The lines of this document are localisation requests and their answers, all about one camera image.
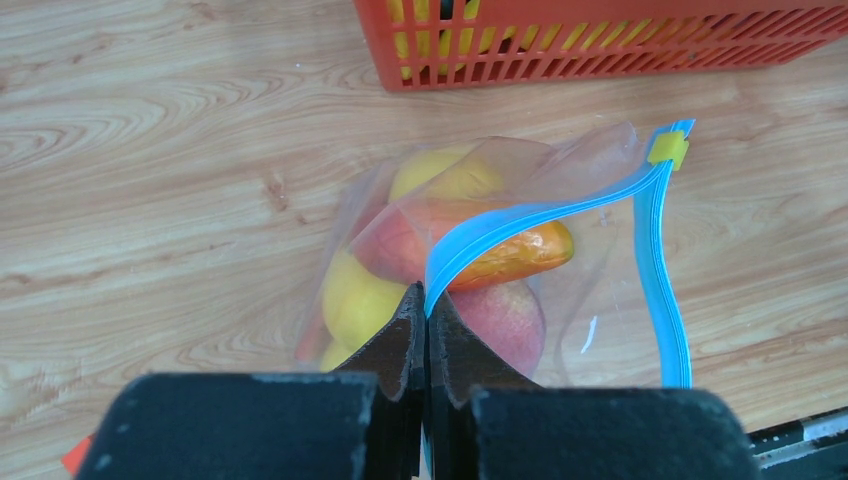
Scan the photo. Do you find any red plastic shopping basket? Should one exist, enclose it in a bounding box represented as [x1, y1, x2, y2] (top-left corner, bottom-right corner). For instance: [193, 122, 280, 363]
[355, 1, 847, 91]

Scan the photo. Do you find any yellow pear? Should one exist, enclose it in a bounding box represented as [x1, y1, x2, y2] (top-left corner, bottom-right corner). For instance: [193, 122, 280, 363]
[321, 251, 407, 371]

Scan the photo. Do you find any small orange block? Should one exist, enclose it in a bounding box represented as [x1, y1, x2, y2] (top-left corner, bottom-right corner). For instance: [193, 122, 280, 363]
[61, 434, 95, 477]

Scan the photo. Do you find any yellow zipper slider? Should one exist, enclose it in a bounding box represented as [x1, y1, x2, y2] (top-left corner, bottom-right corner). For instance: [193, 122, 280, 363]
[647, 130, 689, 171]

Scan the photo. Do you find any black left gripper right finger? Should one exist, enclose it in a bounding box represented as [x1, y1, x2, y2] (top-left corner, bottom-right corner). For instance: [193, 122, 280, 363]
[424, 296, 761, 479]

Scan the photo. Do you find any pink peach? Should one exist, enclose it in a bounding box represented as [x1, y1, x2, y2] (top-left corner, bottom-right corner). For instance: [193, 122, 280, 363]
[450, 280, 546, 377]

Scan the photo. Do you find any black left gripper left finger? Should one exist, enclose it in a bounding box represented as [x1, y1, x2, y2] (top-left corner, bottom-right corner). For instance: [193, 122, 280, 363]
[77, 283, 424, 479]

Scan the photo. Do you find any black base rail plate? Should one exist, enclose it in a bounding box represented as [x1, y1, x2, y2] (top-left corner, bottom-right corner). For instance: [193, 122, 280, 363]
[749, 407, 848, 480]

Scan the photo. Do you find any clear zip top bag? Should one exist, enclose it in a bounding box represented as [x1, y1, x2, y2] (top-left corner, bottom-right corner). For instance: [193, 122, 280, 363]
[294, 119, 695, 388]

